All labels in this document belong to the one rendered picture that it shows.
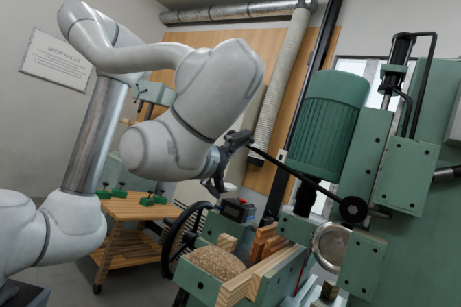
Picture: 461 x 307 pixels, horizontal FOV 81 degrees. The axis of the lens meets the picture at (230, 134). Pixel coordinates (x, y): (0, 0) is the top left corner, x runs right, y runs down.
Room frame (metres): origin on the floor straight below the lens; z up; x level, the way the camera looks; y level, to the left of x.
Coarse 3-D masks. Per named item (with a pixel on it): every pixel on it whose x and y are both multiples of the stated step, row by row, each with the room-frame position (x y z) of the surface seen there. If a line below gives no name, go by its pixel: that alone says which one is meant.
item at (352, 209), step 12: (228, 132) 0.81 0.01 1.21; (264, 156) 0.75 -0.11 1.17; (288, 168) 0.72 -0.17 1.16; (324, 192) 0.67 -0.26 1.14; (348, 204) 0.62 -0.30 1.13; (360, 204) 0.61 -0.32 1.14; (348, 216) 0.62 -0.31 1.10; (360, 216) 0.61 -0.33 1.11; (372, 216) 0.61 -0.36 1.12; (384, 216) 0.60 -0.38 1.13
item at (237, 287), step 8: (272, 256) 0.70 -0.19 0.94; (264, 264) 0.63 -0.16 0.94; (248, 272) 0.56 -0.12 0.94; (232, 280) 0.51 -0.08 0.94; (240, 280) 0.52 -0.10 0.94; (248, 280) 0.54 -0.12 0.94; (224, 288) 0.48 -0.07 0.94; (232, 288) 0.48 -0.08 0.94; (240, 288) 0.51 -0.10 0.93; (224, 296) 0.47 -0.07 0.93; (232, 296) 0.48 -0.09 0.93; (240, 296) 0.52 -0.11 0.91; (216, 304) 0.48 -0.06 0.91; (224, 304) 0.47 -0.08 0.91; (232, 304) 0.49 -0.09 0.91
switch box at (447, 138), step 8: (456, 96) 0.59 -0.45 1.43; (456, 104) 0.56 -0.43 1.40; (456, 112) 0.55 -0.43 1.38; (456, 120) 0.54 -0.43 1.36; (448, 128) 0.58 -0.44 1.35; (456, 128) 0.54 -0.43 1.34; (448, 136) 0.55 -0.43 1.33; (456, 136) 0.54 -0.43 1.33; (448, 144) 0.59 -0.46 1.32; (456, 144) 0.57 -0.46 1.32
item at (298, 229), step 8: (280, 216) 0.82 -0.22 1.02; (288, 216) 0.81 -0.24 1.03; (296, 216) 0.81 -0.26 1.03; (280, 224) 0.82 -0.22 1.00; (288, 224) 0.81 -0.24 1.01; (296, 224) 0.79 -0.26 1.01; (304, 224) 0.78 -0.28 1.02; (312, 224) 0.77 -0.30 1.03; (320, 224) 0.80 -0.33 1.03; (280, 232) 0.81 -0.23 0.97; (288, 232) 0.80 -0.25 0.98; (296, 232) 0.79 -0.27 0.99; (304, 232) 0.78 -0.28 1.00; (296, 240) 0.79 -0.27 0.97; (304, 240) 0.78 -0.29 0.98
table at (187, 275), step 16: (240, 256) 0.74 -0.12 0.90; (176, 272) 0.63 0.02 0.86; (192, 272) 0.61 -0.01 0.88; (208, 272) 0.60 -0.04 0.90; (304, 272) 0.88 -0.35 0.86; (192, 288) 0.60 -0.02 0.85; (208, 288) 0.59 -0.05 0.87; (288, 288) 0.72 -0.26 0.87; (208, 304) 0.58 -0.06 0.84; (240, 304) 0.55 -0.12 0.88; (256, 304) 0.53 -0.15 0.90; (272, 304) 0.61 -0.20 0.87
